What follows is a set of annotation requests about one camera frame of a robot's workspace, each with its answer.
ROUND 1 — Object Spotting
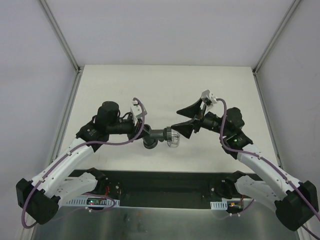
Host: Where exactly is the purple cable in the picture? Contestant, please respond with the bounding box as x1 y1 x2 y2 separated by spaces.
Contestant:
21 97 148 230
212 98 320 240

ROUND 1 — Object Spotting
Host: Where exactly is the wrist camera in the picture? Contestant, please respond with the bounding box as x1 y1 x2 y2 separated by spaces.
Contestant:
200 89 218 107
130 98 148 125

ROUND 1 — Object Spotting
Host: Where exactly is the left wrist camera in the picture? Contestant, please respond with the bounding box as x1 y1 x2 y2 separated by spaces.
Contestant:
130 98 148 125

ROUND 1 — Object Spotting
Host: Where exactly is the right white cable duct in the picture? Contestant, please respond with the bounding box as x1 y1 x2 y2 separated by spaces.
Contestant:
210 200 228 211

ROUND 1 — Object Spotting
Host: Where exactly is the aluminium corner post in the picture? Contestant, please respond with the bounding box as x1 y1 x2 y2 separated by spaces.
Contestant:
252 0 303 76
37 0 82 74

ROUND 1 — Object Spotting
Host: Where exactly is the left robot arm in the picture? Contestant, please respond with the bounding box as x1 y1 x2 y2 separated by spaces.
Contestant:
15 97 147 229

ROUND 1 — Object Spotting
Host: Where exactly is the grey pipe tee fitting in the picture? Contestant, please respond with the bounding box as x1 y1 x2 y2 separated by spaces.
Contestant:
141 124 173 150

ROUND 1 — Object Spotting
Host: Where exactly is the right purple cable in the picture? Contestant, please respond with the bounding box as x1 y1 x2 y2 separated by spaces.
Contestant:
212 98 320 240

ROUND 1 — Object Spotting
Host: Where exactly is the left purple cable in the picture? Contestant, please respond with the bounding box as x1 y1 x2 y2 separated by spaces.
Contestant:
21 97 148 230

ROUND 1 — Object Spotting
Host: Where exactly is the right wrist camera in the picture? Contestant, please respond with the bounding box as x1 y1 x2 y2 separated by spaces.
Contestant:
200 89 218 107

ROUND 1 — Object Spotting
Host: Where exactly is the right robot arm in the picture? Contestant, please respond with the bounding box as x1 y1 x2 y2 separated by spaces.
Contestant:
172 97 320 231

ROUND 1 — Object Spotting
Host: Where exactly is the left aluminium corner post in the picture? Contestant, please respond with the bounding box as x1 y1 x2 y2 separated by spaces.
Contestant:
37 0 82 74

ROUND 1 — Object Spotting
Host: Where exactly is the white cable duct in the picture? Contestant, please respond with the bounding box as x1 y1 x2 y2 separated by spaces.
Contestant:
63 196 120 208
210 200 228 211

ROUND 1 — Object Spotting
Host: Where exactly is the left white cable duct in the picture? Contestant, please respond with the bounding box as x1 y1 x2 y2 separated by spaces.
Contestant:
63 196 120 208

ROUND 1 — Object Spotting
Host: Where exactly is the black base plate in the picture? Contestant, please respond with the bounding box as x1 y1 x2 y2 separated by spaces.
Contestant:
87 168 230 209

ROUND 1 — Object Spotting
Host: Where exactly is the right aluminium corner post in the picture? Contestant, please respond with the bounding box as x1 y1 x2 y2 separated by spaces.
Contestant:
252 0 303 76

